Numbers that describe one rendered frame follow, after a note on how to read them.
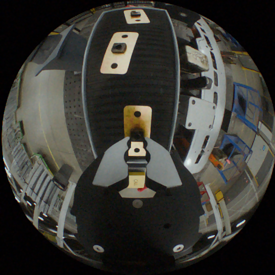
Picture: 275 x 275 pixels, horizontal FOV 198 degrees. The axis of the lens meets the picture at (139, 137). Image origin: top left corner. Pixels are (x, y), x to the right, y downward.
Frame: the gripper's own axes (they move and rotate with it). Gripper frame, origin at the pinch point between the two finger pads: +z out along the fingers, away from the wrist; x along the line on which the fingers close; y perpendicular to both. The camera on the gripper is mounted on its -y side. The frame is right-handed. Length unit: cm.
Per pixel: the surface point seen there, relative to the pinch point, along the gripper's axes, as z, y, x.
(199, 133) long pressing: 17.7, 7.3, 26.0
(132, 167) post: 3.8, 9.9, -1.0
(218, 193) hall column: 83, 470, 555
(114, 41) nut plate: 1.5, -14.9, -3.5
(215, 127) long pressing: 17.7, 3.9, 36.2
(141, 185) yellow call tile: 1.8, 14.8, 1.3
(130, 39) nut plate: 1.5, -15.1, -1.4
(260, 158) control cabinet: -42, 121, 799
